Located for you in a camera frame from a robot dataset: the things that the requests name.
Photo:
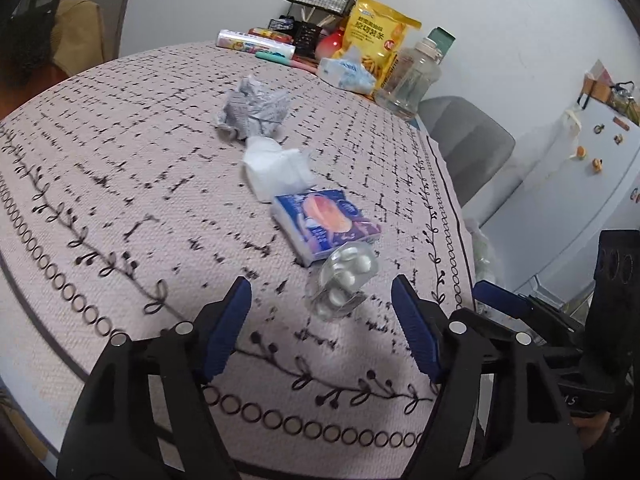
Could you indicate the person's right hand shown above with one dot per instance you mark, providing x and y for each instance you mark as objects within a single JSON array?
[{"x": 590, "y": 427}]

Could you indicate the orange fridge magnet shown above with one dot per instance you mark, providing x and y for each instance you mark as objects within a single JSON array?
[{"x": 580, "y": 151}]

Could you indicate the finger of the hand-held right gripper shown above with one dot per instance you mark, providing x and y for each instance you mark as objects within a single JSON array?
[{"x": 500, "y": 300}]

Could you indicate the blue and white tissue pack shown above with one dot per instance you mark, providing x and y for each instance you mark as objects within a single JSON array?
[{"x": 347, "y": 72}]

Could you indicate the brown bar fridge magnet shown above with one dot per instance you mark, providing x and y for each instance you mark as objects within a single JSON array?
[{"x": 620, "y": 122}]

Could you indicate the red peach-shaped ornament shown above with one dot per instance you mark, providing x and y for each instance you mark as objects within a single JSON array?
[{"x": 330, "y": 45}]

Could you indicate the clear storage box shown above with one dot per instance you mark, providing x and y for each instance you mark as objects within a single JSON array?
[{"x": 625, "y": 100}]

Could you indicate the clear pill blister pack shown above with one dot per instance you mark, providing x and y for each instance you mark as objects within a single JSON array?
[{"x": 342, "y": 280}]

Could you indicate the green carton box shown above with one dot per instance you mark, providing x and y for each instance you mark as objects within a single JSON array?
[{"x": 443, "y": 39}]

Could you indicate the white printed roll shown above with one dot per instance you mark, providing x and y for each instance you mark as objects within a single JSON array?
[{"x": 255, "y": 45}]

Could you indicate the black pen holder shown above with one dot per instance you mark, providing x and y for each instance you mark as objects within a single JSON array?
[{"x": 305, "y": 40}]

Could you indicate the white hanging bag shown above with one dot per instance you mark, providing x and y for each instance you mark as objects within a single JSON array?
[{"x": 572, "y": 120}]

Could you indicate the teal pen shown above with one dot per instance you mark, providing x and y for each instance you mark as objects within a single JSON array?
[{"x": 272, "y": 56}]

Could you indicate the crumpled grey printed paper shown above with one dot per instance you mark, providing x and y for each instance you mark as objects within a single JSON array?
[{"x": 255, "y": 110}]

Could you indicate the patterned pink tablecloth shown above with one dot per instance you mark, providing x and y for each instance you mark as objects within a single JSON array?
[{"x": 125, "y": 170}]

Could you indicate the red and yellow packet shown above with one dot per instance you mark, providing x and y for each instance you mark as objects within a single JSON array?
[{"x": 270, "y": 34}]

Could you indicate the pink box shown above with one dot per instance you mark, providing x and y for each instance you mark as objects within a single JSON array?
[{"x": 599, "y": 72}]

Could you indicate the white refrigerator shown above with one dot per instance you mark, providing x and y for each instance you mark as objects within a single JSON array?
[{"x": 565, "y": 195}]

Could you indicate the white plastic bag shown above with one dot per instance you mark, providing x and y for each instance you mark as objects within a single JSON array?
[{"x": 482, "y": 255}]

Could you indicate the grey chair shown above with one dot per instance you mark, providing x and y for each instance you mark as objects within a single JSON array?
[{"x": 465, "y": 140}]

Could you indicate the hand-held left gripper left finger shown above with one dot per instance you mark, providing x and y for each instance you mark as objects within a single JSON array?
[{"x": 227, "y": 330}]

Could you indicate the woven brown basket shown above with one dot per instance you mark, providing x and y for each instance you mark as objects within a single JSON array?
[{"x": 597, "y": 91}]

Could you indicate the yellow snack bag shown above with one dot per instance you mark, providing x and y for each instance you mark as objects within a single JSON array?
[{"x": 380, "y": 30}]

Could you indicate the pink pen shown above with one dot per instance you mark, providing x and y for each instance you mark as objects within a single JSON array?
[{"x": 305, "y": 64}]

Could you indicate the tan jacket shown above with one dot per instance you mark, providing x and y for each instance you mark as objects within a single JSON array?
[{"x": 77, "y": 30}]

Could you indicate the blue tissue packet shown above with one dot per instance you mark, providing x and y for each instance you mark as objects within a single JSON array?
[{"x": 320, "y": 225}]

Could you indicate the clear plastic jar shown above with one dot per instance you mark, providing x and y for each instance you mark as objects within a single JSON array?
[{"x": 410, "y": 77}]

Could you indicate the folded white tissue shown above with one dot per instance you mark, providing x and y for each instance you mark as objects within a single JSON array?
[{"x": 275, "y": 167}]

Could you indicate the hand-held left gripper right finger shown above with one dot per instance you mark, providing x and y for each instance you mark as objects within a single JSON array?
[{"x": 415, "y": 330}]

